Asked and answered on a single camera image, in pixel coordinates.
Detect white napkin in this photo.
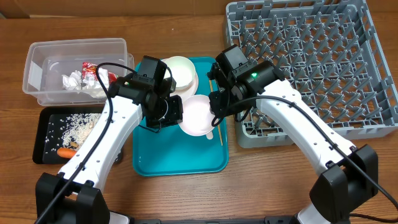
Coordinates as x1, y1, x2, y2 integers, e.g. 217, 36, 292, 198
62, 70, 106, 98

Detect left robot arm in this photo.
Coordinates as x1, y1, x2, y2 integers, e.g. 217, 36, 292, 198
35, 56, 183, 224

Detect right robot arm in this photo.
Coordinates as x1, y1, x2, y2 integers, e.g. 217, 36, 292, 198
207, 45, 378, 223

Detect grey plastic dish rack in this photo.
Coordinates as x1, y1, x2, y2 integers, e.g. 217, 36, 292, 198
225, 0, 397, 139

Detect teal plastic tray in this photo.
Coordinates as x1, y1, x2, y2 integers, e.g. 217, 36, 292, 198
132, 56, 229, 177

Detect red ketchup packet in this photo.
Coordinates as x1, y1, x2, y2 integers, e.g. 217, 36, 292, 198
81, 62, 118, 83

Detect black plastic tray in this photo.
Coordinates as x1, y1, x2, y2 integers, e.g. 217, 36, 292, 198
32, 106, 103, 164

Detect white plastic fork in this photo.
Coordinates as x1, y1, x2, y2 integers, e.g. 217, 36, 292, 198
206, 131, 213, 140

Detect rice and nuts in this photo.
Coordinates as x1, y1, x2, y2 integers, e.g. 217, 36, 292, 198
44, 113, 101, 159

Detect orange carrot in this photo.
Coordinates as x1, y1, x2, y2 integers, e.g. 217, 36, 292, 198
57, 147, 76, 159

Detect white round plate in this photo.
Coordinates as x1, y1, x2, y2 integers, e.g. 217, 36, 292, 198
170, 72, 198, 101

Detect pink bowl with food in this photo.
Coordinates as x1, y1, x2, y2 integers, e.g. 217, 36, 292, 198
179, 95, 215, 137

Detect wooden chopstick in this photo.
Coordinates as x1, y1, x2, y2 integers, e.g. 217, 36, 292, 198
208, 80, 223, 146

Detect white bowl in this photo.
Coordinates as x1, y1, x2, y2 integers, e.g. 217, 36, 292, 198
162, 56, 196, 90

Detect clear plastic bin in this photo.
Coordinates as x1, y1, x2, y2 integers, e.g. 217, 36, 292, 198
22, 38, 135, 106

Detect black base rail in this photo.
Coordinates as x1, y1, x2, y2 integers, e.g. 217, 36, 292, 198
131, 215, 299, 224

